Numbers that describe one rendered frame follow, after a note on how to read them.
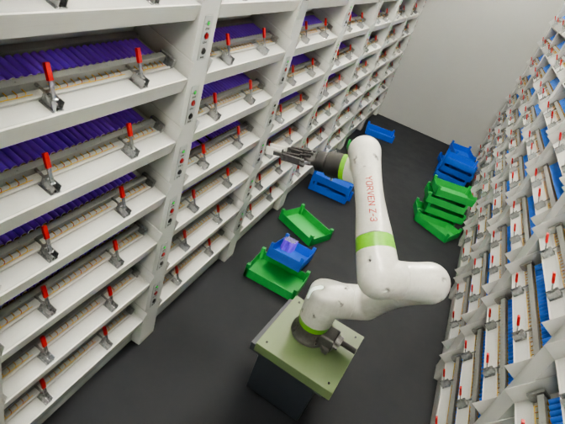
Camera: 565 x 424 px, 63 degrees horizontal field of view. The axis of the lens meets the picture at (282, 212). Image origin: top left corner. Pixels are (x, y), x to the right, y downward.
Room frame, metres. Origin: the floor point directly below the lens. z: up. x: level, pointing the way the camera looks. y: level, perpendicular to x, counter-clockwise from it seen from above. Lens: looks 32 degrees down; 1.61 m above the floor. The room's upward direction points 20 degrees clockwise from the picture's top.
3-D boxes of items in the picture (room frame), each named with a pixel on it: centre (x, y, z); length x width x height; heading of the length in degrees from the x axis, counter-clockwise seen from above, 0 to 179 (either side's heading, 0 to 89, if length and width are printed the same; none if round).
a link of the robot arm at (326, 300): (1.30, -0.26, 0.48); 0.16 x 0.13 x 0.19; 110
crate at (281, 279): (1.93, -0.08, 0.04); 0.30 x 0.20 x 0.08; 76
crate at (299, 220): (2.49, -0.17, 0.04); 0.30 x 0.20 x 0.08; 51
